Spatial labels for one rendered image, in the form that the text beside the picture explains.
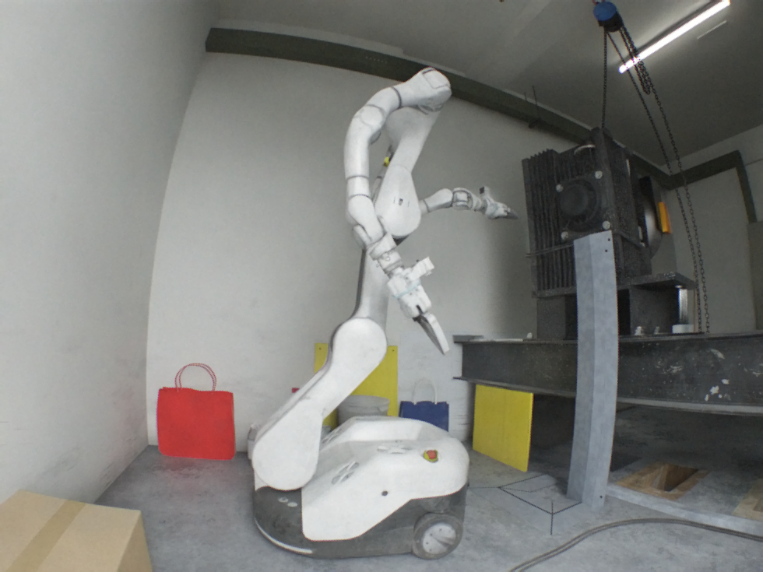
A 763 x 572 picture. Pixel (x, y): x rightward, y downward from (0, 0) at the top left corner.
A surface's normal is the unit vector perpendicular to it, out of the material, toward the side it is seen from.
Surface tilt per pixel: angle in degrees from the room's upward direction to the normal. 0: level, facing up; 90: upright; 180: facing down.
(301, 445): 90
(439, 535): 90
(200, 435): 92
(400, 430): 73
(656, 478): 90
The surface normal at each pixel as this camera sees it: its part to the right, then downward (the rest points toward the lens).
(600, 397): -0.85, -0.10
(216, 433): 0.34, -0.12
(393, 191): 0.09, -0.15
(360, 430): 0.21, -0.42
